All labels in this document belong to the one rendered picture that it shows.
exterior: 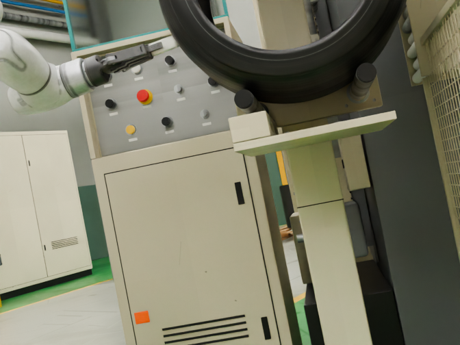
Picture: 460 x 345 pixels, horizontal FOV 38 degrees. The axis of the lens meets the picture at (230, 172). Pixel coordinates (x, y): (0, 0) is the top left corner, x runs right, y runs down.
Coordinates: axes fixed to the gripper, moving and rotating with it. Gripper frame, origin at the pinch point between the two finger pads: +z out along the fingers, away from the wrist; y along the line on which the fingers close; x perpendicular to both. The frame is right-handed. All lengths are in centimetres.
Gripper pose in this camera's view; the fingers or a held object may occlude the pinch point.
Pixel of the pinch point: (163, 45)
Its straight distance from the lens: 167.5
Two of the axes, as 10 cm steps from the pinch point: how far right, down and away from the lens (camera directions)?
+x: 3.2, 9.5, -0.5
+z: 9.4, -3.2, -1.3
